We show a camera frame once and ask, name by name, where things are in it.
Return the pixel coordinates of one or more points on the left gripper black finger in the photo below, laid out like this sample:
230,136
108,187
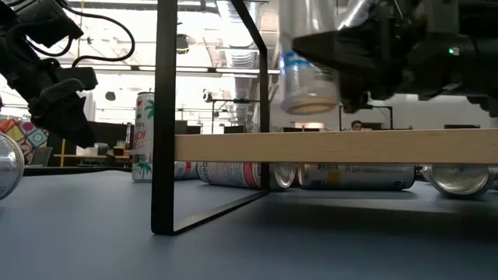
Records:
78,78
66,120

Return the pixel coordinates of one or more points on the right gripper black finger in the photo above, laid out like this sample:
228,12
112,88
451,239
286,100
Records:
334,48
355,95

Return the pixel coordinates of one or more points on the white Celsius Arctic Vibe can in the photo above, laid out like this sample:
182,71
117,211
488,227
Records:
459,179
307,89

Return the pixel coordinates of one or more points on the blue silver Red Bull can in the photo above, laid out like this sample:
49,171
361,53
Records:
8,167

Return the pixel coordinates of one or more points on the white Celsius Tropical Vibe can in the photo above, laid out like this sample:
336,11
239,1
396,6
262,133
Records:
358,177

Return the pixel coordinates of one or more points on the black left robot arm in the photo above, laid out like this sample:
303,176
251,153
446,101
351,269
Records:
39,19

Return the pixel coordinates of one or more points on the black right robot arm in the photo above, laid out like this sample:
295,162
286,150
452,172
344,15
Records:
482,58

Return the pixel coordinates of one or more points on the white column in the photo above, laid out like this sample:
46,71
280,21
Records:
88,107

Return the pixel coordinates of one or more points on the person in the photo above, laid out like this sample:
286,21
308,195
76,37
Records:
356,125

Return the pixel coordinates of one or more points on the black round lamp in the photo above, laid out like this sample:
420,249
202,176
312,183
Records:
110,95

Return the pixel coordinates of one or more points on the colourful patterned cloth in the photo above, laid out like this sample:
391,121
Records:
27,136

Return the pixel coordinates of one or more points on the black cabinet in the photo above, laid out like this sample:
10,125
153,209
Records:
109,136

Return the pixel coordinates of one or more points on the white Celsius Peach Vibe can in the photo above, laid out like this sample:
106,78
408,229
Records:
142,136
233,175
186,170

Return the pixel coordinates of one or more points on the black ceiling device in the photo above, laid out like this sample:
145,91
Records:
183,43

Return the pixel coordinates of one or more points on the wooden shelf black metal frame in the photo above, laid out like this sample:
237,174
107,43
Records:
330,145

